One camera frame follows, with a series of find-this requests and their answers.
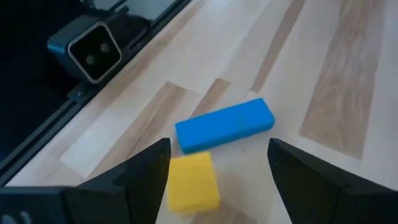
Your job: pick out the grey camera on mount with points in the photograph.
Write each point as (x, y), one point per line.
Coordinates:
(93, 51)

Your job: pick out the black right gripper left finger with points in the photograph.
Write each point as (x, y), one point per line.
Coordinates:
(130, 193)

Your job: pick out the long blue block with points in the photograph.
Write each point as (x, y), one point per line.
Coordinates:
(224, 126)

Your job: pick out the small yellow cube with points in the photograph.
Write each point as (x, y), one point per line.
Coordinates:
(192, 183)

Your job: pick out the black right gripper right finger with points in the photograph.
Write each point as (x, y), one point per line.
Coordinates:
(320, 193)

